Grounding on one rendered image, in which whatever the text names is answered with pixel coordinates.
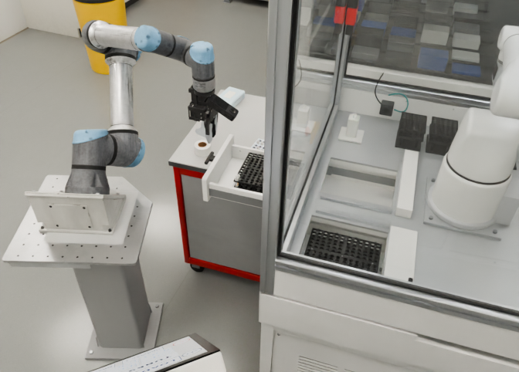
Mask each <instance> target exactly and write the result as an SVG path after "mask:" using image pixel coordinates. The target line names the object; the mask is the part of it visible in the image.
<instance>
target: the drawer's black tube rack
mask: <svg viewBox="0 0 519 372"><path fill-rule="evenodd" d="M254 155H256V156H254ZM259 156H261V157H259ZM257 158H260V159H257ZM262 159H264V155H261V154H254V153H253V155H252V157H251V159H250V161H249V163H248V164H247V166H246V165H245V166H246V169H245V168H243V169H245V170H244V172H243V174H242V176H241V175H240V176H241V178H240V179H239V186H238V187H236V184H235V185H234V188H241V189H244V190H248V191H255V192H258V193H263V160H262Z"/></svg>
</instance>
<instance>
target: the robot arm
mask: <svg viewBox="0 0 519 372"><path fill-rule="evenodd" d="M81 35H82V39H83V42H84V43H85V45H86V46H87V47H88V48H90V49H92V50H93V51H95V52H98V53H102V54H104V55H105V63H106V64H107V65H108V66H109V71H110V128H109V129H108V130H105V129H91V130H77V131H75V132H74V134H73V142H72V144H73V152H72V167H71V173H70V176H69V179H68V181H67V183H66V186H65V193H71V194H96V193H100V194H110V186H109V183H108V180H107V175H106V166H115V167H136V166H137V165H139V163H140V162H141V161H142V159H143V157H144V153H145V144H144V142H143V140H142V139H141V138H139V137H138V131H137V130H136V129H135V128H134V101H133V73H132V67H133V66H134V65H135V64H136V61H138V60H139V58H140V57H141V53H142V52H152V53H155V54H158V55H161V56H165V57H168V58H170V59H175V60H178V61H180V62H182V63H184V64H185V65H186V66H189V67H191V68H192V82H193V84H192V86H191V87H190V88H189V89H188V92H189V93H191V96H192V101H191V102H190V104H189V105H188V118H189V119H190V120H194V121H198V122H200V120H201V121H202V122H201V127H200V128H196V129H195V132H196V133H197V134H198V135H200V136H202V137H205V138H206V140H207V142H208V144H210V143H211V141H212V138H213V137H214V136H215V135H216V131H217V125H218V116H219V113H220V114H222V115H223V116H224V117H226V118H227V119H228V120H230V121H234V119H235V118H236V116H237V114H238V113H239V111H238V110H237V109H236V108H235V107H233V106H232V105H230V104H229V103H227V102H226V101H224V100H223V99H222V98H220V97H219V96H217V95H216V94H215V63H214V59H215V55H214V51H213V46H212V44H211V43H209V42H204V41H198V42H191V41H190V40H189V39H187V38H185V37H183V36H175V35H172V34H171V33H168V32H164V31H161V30H160V29H156V28H155V27H153V26H149V25H141V27H133V26H124V25H113V24H110V23H108V22H104V21H100V20H91V21H89V22H87V23H86V24H85V25H84V26H83V29H82V32H81ZM191 104H192V105H191ZM189 111H190V112H189ZM190 114H191V116H190Z"/></svg>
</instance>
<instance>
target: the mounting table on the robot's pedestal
mask: <svg viewBox="0 0 519 372"><path fill-rule="evenodd" d="M68 179H69V175H48V176H46V178H45V180H44V182H43V183H42V186H41V187H40V189H39V191H45V192H59V191H63V192H65V186H66V183H67V181H68ZM107 180H108V183H109V186H110V190H111V191H138V189H136V188H135V187H134V186H133V185H132V184H131V183H129V182H128V181H127V180H126V179H125V178H123V177H107ZM152 205H153V204H152V202H151V201H150V200H149V199H148V198H146V197H145V196H144V195H143V194H142V193H140V192H139V191H138V195H137V199H136V202H135V205H134V209H133V212H132V215H131V220H130V222H129V225H128V228H127V232H126V235H125V238H124V242H123V244H90V243H55V242H43V241H44V239H45V237H46V235H47V233H48V232H39V228H40V226H41V224H42V222H37V220H36V216H35V214H34V211H33V210H32V206H30V207H29V210H28V211H27V213H26V215H25V217H24V218H23V220H22V223H21V225H20V226H19V228H18V230H17V232H16V233H15V236H14V238H13V239H12V241H11V243H10V245H9V247H8V248H7V250H6V252H5V254H4V256H3V258H2V260H3V262H6V263H8V264H10V266H11V267H40V268H74V269H90V265H137V261H138V258H139V255H140V252H141V246H142V243H143V240H144V235H145V232H146V228H147V225H148V220H149V217H150V213H151V208H152Z"/></svg>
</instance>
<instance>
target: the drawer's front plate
mask: <svg viewBox="0 0 519 372"><path fill-rule="evenodd" d="M233 144H234V135H232V134H230V135H229V136H228V137H227V139H226V141H225V143H224V144H223V145H222V147H221V149H220V150H219V152H218V153H217V155H216V156H215V158H214V160H213V162H212V163H211V164H210V166H209V168H208V170H207V171H206V172H205V174H204V176H203V177H202V193H203V201H209V199H210V198H211V196H209V183H210V182H213V183H217V182H218V181H219V179H220V177H221V176H222V173H223V171H224V170H225V169H226V167H227V165H228V163H229V162H230V160H231V158H232V145H233Z"/></svg>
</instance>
